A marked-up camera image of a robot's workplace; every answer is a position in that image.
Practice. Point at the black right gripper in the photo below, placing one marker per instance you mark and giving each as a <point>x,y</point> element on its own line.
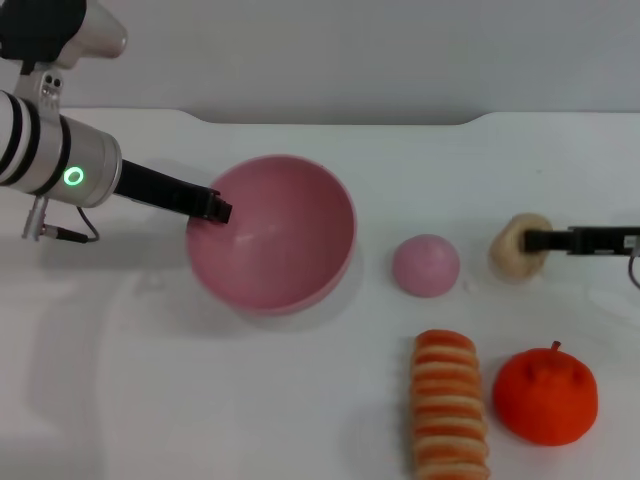
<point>605,241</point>

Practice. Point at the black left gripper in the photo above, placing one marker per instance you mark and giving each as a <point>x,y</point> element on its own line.
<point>160,190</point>

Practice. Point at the beige egg yolk pastry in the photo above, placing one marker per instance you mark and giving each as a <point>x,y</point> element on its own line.
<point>505,250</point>

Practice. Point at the pink bowl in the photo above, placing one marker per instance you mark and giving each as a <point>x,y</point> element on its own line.
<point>280,240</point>

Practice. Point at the pink round bun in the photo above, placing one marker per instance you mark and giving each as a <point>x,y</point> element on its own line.
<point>425,265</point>

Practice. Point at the orange tangerine shaped bread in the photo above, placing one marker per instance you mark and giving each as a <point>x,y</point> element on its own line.
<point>545,400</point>

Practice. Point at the orange striped bread roll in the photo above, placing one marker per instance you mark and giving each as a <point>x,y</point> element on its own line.
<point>447,410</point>

